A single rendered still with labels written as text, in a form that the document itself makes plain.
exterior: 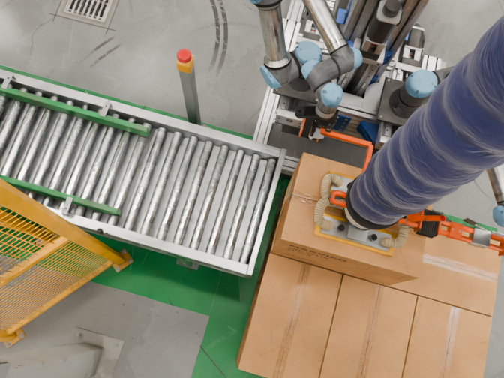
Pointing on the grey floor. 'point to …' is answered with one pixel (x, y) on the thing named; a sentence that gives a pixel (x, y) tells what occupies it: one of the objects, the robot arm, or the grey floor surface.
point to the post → (187, 74)
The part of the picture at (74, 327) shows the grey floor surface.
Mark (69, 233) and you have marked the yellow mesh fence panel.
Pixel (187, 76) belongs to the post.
